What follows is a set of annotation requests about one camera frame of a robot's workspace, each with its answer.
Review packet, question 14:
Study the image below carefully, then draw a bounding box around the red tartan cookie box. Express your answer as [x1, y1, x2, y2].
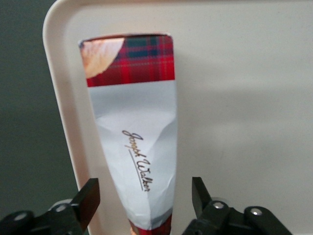
[77, 32, 178, 235]

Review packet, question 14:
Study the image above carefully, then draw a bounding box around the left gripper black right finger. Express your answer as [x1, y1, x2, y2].
[182, 176, 232, 235]

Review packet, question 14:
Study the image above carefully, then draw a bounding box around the pale pink plastic tray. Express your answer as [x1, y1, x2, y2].
[42, 0, 313, 235]

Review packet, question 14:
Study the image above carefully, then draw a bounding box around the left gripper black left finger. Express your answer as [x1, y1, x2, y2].
[47, 178, 101, 235]

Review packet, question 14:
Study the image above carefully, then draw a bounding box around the dark grey table cover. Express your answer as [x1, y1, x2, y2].
[0, 0, 84, 221]

